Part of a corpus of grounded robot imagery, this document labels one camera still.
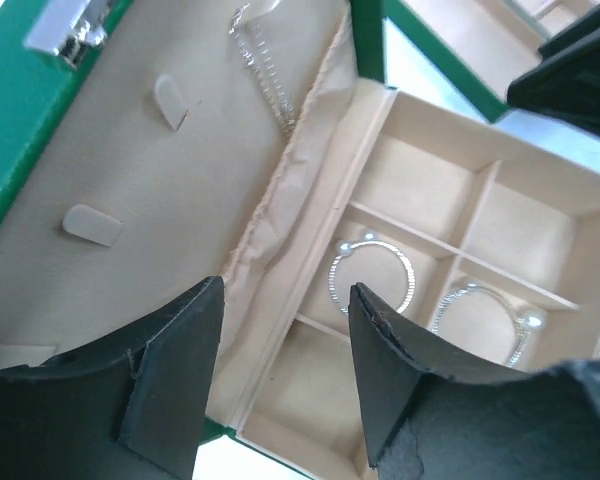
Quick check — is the green jewelry box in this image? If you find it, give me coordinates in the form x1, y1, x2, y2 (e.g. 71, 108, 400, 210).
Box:
0, 1, 600, 479

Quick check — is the silver chain necklace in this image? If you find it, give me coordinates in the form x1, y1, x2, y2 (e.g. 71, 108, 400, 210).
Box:
228, 3, 299, 135

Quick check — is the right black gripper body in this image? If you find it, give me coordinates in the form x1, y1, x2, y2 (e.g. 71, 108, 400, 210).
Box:
507, 4, 600, 137

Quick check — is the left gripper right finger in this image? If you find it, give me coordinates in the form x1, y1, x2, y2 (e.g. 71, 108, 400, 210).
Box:
348, 283, 600, 479

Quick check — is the silver pearl bangle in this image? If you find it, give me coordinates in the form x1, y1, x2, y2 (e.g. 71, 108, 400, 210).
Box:
327, 230, 417, 315
429, 277, 547, 369

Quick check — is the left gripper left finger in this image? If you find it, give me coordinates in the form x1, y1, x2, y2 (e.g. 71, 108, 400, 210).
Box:
0, 276, 225, 479

